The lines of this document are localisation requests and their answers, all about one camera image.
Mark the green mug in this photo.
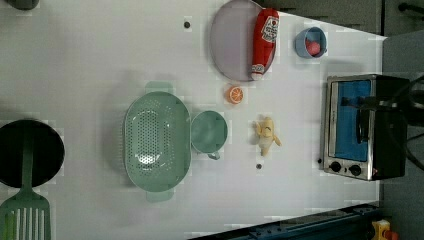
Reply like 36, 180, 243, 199
191, 110, 228, 160

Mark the black cup upper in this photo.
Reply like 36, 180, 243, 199
6, 0, 40, 11

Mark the green spatula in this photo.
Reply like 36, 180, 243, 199
1, 120, 51, 240

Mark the green perforated colander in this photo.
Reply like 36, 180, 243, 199
123, 81, 191, 203

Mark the blue bowl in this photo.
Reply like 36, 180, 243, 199
294, 27, 327, 59

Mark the peeled toy banana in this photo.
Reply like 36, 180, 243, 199
254, 117, 282, 157

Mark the red ketchup bottle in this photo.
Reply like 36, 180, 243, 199
251, 8, 279, 81

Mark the pink round toy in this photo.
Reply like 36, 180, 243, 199
305, 39, 321, 56

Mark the grey round plate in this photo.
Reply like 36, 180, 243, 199
209, 0, 275, 81

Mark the orange slice toy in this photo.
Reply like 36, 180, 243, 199
226, 86, 244, 104

